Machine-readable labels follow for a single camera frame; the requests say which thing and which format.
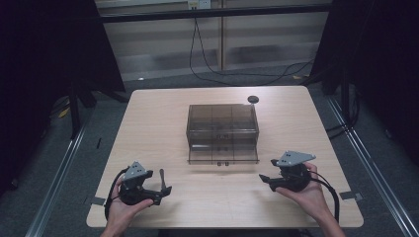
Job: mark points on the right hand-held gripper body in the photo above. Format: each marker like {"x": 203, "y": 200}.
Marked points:
{"x": 293, "y": 177}

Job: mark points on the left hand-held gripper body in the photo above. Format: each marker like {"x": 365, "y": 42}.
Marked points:
{"x": 134, "y": 173}

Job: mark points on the smoky transparent drawer cabinet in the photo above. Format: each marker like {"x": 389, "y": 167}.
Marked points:
{"x": 222, "y": 120}

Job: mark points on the person's right hand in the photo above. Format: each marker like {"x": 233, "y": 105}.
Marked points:
{"x": 311, "y": 200}

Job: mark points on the person's left hand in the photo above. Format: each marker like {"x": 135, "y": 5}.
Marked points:
{"x": 120, "y": 215}

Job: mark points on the grey tape piece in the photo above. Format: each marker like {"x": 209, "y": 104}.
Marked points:
{"x": 97, "y": 200}
{"x": 351, "y": 195}

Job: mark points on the black round cap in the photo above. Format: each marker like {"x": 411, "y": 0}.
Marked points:
{"x": 253, "y": 99}

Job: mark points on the black metal stand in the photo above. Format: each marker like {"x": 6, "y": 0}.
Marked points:
{"x": 346, "y": 98}
{"x": 74, "y": 112}

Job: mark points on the yellow floor tape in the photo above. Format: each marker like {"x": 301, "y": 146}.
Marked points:
{"x": 64, "y": 112}

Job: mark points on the black curtain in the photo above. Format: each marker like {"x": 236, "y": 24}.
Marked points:
{"x": 39, "y": 82}
{"x": 388, "y": 65}

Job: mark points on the black horizontal bar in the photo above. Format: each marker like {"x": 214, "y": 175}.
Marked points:
{"x": 214, "y": 14}

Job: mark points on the aluminium floor rail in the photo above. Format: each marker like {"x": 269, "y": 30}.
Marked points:
{"x": 378, "y": 177}
{"x": 56, "y": 184}

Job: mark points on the white wall socket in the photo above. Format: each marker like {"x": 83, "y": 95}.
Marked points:
{"x": 199, "y": 4}

